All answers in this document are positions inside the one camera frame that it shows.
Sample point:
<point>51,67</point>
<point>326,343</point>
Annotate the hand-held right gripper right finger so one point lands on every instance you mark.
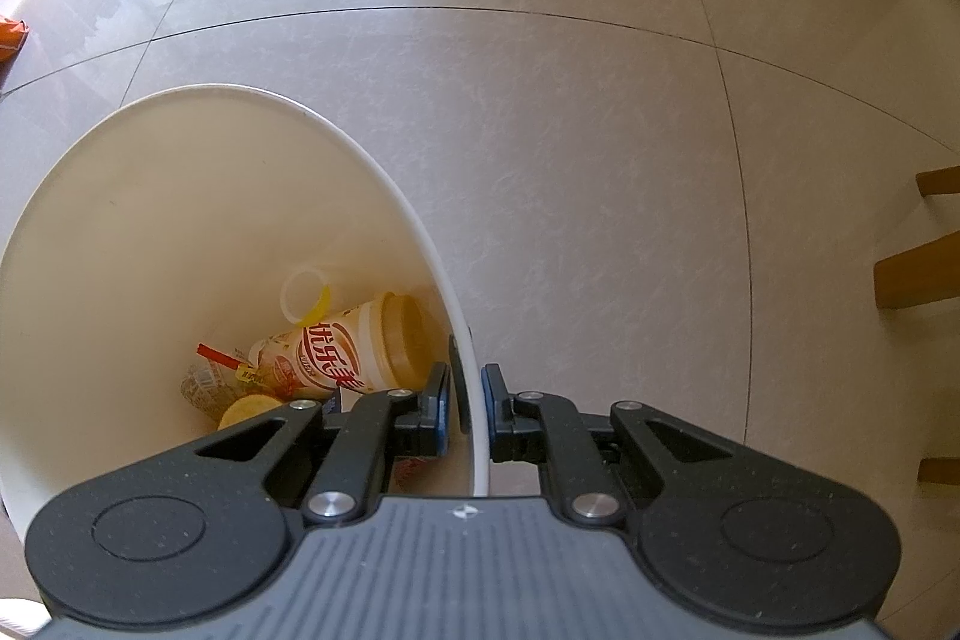
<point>495,415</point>

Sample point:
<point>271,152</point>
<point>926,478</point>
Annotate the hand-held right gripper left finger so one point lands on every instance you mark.
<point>447,415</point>

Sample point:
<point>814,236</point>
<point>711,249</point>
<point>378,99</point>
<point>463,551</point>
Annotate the clear plastic lid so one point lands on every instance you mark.
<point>294,302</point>

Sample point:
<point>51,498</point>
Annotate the yellow round cap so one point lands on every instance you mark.
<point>244,411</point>

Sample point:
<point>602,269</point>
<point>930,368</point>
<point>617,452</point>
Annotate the red striped wrapper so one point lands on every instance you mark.
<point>219,356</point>

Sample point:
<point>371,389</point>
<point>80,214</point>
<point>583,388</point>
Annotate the clear wrapper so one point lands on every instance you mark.
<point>202,389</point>

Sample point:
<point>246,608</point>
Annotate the white plastic bin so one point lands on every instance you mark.
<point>165,220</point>

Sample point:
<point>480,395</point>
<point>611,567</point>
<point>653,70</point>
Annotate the orange milk tea cup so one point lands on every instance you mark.
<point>352,347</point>

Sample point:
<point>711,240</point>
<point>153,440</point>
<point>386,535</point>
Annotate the wooden chair leg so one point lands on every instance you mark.
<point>919,272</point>
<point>941,469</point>
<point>941,181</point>

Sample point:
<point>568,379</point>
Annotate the orange plastic bag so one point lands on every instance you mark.
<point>11,39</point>

